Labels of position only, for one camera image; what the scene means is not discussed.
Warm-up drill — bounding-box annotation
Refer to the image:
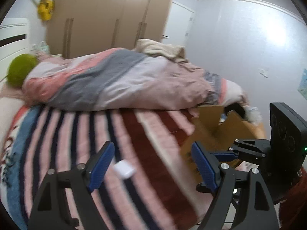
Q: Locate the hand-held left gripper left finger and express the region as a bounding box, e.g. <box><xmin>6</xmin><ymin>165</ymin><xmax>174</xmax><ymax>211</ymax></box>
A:
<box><xmin>28</xmin><ymin>141</ymin><xmax>116</xmax><ymax>230</ymax></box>

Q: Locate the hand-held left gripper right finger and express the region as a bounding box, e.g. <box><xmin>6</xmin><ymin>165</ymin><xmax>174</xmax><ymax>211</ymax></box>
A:
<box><xmin>191</xmin><ymin>141</ymin><xmax>281</xmax><ymax>230</ymax></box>

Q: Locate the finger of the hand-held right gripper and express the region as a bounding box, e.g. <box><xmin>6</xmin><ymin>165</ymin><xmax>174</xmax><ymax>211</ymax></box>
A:
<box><xmin>208</xmin><ymin>138</ymin><xmax>272</xmax><ymax>166</ymax></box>
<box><xmin>195</xmin><ymin>183</ymin><xmax>215</xmax><ymax>194</ymax></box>

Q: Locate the white earbuds case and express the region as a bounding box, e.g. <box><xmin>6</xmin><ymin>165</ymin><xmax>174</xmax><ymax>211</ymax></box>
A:
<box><xmin>113</xmin><ymin>161</ymin><xmax>137</xmax><ymax>180</ymax></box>

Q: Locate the brown cardboard box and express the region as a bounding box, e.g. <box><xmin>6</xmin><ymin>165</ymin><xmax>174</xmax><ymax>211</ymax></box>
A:
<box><xmin>180</xmin><ymin>105</ymin><xmax>267</xmax><ymax>185</ymax></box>

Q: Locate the person's right forearm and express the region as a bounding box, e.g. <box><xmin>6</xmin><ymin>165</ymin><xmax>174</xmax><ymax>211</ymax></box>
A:
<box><xmin>278</xmin><ymin>168</ymin><xmax>307</xmax><ymax>230</ymax></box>

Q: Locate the white plastic bag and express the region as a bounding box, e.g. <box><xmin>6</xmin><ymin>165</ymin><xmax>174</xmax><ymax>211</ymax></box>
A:
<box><xmin>245</xmin><ymin>107</ymin><xmax>263</xmax><ymax>125</ymax></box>

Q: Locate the striped fleece blanket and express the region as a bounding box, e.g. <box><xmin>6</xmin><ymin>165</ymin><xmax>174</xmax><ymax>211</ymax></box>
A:
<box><xmin>0</xmin><ymin>105</ymin><xmax>240</xmax><ymax>230</ymax></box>

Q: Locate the pink grey patchwork duvet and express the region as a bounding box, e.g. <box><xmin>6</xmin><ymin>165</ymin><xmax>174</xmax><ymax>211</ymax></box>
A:
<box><xmin>23</xmin><ymin>47</ymin><xmax>250</xmax><ymax>112</ymax></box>

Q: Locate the pink white long pillow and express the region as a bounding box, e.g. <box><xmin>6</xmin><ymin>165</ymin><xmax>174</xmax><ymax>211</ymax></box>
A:
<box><xmin>0</xmin><ymin>86</ymin><xmax>27</xmax><ymax>139</ymax></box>

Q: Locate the green round pillow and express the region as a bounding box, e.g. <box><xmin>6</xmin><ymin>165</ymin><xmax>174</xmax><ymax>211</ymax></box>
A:
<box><xmin>7</xmin><ymin>54</ymin><xmax>39</xmax><ymax>88</ymax></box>

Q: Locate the beige fleece throw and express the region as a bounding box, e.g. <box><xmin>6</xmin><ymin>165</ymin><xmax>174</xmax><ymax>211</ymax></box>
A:
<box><xmin>133</xmin><ymin>39</ymin><xmax>190</xmax><ymax>64</ymax></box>

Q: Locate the pale green bag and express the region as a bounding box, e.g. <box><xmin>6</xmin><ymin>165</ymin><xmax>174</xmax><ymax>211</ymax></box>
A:
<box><xmin>32</xmin><ymin>41</ymin><xmax>50</xmax><ymax>53</ymax></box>

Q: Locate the white door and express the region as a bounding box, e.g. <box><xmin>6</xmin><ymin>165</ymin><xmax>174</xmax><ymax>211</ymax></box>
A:
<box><xmin>163</xmin><ymin>1</ymin><xmax>195</xmax><ymax>47</ymax></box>

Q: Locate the wooden wardrobe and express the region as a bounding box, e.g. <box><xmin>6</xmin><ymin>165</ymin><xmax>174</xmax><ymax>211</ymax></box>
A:
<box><xmin>45</xmin><ymin>0</ymin><xmax>179</xmax><ymax>59</ymax></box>

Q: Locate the white bed headboard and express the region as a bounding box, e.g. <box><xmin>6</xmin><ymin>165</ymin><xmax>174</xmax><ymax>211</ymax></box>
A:
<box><xmin>0</xmin><ymin>18</ymin><xmax>30</xmax><ymax>71</ymax></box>

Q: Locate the yellow guitar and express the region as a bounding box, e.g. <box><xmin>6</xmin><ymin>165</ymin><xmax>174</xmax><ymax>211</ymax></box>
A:
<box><xmin>26</xmin><ymin>0</ymin><xmax>54</xmax><ymax>21</ymax></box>

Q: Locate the wall poster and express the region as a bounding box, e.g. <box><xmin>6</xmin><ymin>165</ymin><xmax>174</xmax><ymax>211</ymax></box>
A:
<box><xmin>297</xmin><ymin>68</ymin><xmax>307</xmax><ymax>94</ymax></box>

